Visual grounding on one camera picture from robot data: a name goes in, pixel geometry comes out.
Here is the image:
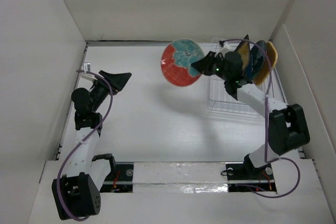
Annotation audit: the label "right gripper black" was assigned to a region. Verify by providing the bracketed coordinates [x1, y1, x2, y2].
[191, 50, 230, 81]

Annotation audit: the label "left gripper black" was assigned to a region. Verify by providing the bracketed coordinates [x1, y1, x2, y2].
[90, 71, 131, 112]

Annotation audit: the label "red teal floral round plate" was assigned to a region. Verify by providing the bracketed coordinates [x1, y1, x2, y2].
[161, 38, 205, 87]

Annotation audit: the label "brown black square plate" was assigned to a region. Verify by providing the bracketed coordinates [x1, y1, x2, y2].
[235, 34, 250, 78]

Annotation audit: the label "dark blue leaf-shaped plate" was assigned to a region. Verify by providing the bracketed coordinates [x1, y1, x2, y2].
[245, 63, 259, 80]

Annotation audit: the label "teal round plate white blossoms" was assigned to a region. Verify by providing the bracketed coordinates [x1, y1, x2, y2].
[250, 45, 266, 77]

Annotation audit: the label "woven bamboo square plate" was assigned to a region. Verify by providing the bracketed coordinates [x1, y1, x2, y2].
[254, 41, 278, 86]

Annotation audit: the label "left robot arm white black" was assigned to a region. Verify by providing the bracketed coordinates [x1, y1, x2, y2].
[51, 70, 132, 222]

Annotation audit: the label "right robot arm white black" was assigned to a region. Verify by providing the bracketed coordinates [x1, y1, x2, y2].
[191, 51, 310, 178]

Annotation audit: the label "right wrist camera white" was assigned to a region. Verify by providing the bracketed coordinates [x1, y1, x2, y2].
[216, 40, 236, 57]

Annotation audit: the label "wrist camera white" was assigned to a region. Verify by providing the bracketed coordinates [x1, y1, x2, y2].
[216, 40, 236, 57]
[79, 62, 96, 82]

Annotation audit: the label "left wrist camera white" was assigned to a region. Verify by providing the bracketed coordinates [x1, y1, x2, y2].
[79, 62, 96, 82]

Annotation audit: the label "white wire dish rack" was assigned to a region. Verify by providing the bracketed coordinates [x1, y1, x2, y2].
[206, 38, 277, 116]

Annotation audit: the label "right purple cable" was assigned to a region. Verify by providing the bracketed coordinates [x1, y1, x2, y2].
[219, 39, 300, 198]

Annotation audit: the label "aluminium base rail with mounts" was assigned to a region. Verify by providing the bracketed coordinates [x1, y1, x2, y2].
[100, 162, 277, 194]

